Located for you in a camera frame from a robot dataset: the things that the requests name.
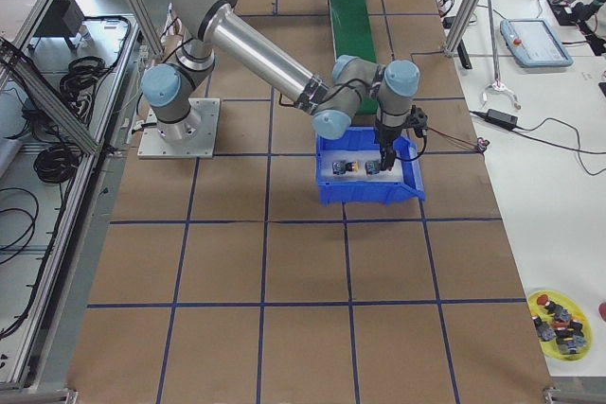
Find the red mushroom push button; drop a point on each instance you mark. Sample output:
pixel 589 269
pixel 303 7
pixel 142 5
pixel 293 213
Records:
pixel 372 167

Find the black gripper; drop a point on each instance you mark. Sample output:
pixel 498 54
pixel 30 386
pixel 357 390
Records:
pixel 385 138

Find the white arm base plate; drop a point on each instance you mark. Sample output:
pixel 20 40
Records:
pixel 195 136

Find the white foam pad right bin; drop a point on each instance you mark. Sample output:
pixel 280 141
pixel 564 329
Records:
pixel 327 158

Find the black power brick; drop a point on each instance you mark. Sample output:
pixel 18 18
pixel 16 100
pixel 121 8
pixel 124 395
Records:
pixel 502 120

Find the yellow plate of buttons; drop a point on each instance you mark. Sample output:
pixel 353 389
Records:
pixel 563 330

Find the teach pendant tablet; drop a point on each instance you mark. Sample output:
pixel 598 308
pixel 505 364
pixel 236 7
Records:
pixel 534 44

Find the blue bin right side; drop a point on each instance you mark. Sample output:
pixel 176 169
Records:
pixel 363 138

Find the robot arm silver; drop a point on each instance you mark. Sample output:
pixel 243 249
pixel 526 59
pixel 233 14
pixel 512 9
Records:
pixel 211 24

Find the green conveyor belt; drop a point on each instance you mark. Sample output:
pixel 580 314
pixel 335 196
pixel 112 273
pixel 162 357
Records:
pixel 351 31

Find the yellow mushroom push button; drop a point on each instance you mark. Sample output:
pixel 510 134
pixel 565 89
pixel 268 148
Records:
pixel 342 167

